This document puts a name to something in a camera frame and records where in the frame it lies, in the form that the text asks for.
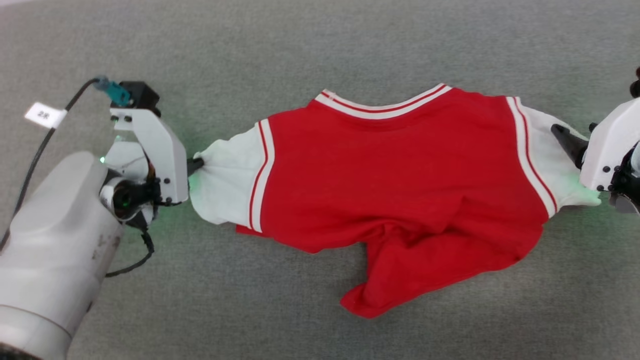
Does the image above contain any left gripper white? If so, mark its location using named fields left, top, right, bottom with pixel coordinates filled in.
left=109, top=107, right=205, bottom=206

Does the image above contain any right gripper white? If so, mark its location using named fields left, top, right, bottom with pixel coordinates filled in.
left=551, top=97, right=640, bottom=193

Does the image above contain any red and white jersey shirt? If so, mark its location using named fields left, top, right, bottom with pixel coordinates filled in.
left=189, top=83, right=602, bottom=319

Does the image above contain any short black looped cable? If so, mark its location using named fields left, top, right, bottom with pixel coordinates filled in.
left=105, top=231, right=155, bottom=278

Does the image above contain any teal cable connector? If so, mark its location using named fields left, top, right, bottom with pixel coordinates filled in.
left=93, top=76, right=132, bottom=107

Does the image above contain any white cable label tag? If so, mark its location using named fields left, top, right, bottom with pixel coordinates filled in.
left=24, top=102, right=68, bottom=130

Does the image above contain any long thin black cable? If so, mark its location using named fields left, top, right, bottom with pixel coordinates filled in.
left=0, top=77, right=101, bottom=251

